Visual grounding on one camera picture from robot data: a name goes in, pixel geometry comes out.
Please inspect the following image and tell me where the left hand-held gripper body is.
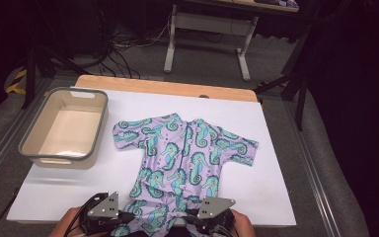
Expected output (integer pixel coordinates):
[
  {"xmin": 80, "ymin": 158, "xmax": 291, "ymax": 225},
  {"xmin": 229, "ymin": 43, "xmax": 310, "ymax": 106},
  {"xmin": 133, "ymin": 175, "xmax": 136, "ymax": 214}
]
[{"xmin": 78, "ymin": 192, "xmax": 126, "ymax": 236}]

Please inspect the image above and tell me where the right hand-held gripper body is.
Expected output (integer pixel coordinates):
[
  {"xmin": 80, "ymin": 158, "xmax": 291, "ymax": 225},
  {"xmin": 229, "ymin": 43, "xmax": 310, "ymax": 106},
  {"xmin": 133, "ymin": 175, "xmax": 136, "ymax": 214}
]
[{"xmin": 195, "ymin": 196, "xmax": 237, "ymax": 237}]

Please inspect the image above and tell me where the purple seahorse print swimsuit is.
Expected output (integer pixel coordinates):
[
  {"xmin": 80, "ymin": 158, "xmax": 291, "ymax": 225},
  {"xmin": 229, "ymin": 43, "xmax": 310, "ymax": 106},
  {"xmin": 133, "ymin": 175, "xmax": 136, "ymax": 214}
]
[{"xmin": 112, "ymin": 113, "xmax": 260, "ymax": 237}]

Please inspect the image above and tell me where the beige plastic basket grey rim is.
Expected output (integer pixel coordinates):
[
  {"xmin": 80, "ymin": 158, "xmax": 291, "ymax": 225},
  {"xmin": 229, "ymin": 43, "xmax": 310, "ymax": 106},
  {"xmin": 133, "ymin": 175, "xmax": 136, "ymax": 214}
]
[{"xmin": 18, "ymin": 86, "xmax": 110, "ymax": 171}]

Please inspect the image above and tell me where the person's right hand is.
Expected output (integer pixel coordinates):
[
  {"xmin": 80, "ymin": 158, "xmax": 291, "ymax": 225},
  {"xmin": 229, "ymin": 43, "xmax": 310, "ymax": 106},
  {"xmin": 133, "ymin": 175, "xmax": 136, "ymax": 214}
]
[{"xmin": 231, "ymin": 208, "xmax": 257, "ymax": 237}]

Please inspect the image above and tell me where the person's left hand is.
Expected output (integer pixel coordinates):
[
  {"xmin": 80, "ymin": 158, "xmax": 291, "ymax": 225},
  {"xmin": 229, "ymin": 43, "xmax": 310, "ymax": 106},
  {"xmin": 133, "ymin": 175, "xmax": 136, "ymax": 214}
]
[{"xmin": 48, "ymin": 206, "xmax": 90, "ymax": 237}]

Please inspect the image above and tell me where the white board table cover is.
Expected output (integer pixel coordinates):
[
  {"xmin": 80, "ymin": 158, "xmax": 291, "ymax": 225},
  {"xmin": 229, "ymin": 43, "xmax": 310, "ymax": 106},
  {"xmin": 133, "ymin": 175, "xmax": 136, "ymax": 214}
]
[{"xmin": 6, "ymin": 87, "xmax": 297, "ymax": 228}]

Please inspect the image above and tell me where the light wooden table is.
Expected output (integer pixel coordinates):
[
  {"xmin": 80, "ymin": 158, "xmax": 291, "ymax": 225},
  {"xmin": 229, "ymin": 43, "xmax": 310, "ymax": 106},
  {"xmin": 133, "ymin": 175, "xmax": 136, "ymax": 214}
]
[{"xmin": 74, "ymin": 74, "xmax": 260, "ymax": 103}]

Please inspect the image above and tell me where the black metal stand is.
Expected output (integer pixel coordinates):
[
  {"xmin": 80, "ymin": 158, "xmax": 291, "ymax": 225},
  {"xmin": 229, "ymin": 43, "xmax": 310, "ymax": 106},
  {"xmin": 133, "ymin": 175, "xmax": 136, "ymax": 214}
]
[
  {"xmin": 21, "ymin": 45, "xmax": 90, "ymax": 110},
  {"xmin": 253, "ymin": 29, "xmax": 312, "ymax": 131}
]

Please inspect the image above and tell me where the yellow black hazard tape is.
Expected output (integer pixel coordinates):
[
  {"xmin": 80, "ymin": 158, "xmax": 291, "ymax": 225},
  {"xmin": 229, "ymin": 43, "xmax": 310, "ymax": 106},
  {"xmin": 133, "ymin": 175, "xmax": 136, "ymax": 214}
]
[{"xmin": 5, "ymin": 68, "xmax": 28, "ymax": 96}]

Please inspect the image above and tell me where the colourful cloth on desk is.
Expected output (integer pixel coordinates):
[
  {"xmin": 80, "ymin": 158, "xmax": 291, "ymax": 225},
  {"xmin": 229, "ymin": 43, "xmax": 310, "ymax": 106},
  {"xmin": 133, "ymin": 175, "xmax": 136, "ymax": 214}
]
[{"xmin": 254, "ymin": 0, "xmax": 300, "ymax": 9}]

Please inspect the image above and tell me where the right hand-held gripper black cable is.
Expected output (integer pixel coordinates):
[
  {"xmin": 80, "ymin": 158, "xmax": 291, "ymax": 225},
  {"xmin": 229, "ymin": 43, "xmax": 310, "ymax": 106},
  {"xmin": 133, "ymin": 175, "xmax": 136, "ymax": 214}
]
[{"xmin": 215, "ymin": 221, "xmax": 236, "ymax": 237}]

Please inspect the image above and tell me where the hand-held gripper black cable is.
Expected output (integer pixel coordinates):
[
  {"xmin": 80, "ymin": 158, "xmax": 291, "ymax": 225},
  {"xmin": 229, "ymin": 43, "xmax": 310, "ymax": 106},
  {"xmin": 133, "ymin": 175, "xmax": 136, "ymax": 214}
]
[
  {"xmin": 63, "ymin": 192, "xmax": 110, "ymax": 237},
  {"xmin": 215, "ymin": 221, "xmax": 236, "ymax": 237}
]

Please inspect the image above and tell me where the left hand-held gripper black cable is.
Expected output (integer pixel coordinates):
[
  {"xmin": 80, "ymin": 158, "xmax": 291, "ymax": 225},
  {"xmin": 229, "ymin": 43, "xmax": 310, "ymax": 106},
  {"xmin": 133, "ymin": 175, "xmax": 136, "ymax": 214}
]
[{"xmin": 63, "ymin": 192, "xmax": 110, "ymax": 237}]

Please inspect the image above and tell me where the thin black floor cable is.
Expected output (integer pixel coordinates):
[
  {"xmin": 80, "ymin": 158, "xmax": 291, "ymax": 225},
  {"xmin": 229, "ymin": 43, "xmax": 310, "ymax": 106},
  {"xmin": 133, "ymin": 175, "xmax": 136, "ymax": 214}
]
[{"xmin": 0, "ymin": 187, "xmax": 20, "ymax": 237}]

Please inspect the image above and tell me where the aluminium floor rail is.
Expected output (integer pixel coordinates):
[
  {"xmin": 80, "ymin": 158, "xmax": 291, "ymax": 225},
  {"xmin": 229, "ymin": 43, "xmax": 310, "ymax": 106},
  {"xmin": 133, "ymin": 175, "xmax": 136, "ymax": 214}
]
[
  {"xmin": 0, "ymin": 78, "xmax": 52, "ymax": 196},
  {"xmin": 282, "ymin": 100, "xmax": 341, "ymax": 237}
]

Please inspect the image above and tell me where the tangle of black floor cables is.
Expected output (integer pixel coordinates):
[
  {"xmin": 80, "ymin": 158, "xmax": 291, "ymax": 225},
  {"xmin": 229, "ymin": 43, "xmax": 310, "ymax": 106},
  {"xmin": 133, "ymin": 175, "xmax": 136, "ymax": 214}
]
[{"xmin": 88, "ymin": 6, "xmax": 179, "ymax": 80}]

